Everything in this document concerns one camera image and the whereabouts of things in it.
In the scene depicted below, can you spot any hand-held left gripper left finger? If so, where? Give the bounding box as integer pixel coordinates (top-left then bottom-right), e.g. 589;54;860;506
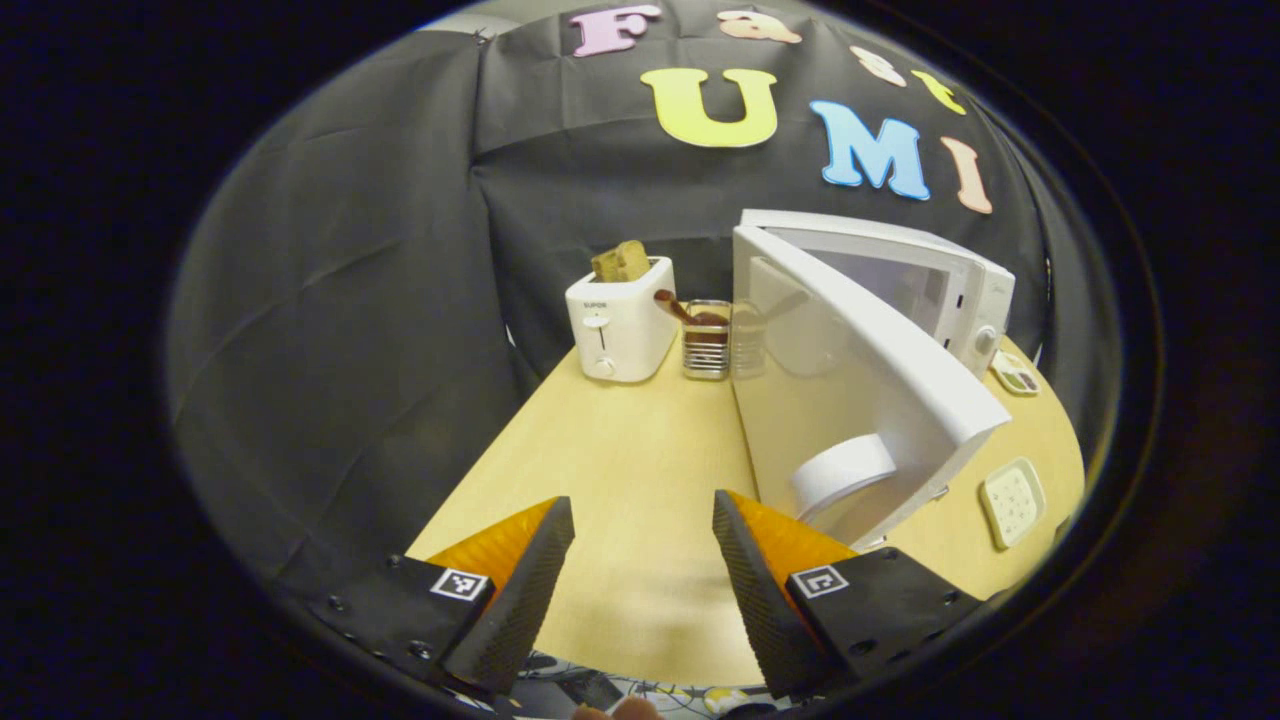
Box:
300;496;577;699

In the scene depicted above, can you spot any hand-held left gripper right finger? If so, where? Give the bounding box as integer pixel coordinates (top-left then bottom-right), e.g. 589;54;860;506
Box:
711;489;988;701

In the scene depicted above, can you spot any white microwave oven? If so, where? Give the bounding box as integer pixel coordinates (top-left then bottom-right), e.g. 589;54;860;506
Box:
731;208;1017;553

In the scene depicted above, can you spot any pale green food plate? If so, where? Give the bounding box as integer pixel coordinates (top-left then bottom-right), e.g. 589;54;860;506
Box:
977;457;1048;552

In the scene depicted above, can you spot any white toaster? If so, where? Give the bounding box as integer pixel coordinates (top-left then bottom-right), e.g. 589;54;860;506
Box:
564;255;680;385

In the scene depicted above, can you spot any brown wooden spoon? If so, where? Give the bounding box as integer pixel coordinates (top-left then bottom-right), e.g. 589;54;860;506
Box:
654;289;729;328

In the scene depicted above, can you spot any white divided grain dish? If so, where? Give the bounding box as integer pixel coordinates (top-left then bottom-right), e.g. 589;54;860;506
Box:
988;349;1042;399

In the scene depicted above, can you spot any black backdrop cloth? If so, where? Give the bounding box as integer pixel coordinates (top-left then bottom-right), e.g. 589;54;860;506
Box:
165;2;1123;601

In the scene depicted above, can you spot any brown toast slice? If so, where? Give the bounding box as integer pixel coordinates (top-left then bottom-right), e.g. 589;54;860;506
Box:
590;239;654;284

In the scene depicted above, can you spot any tangle of floor cables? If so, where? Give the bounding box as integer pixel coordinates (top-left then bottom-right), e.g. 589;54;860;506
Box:
512;652;773;720

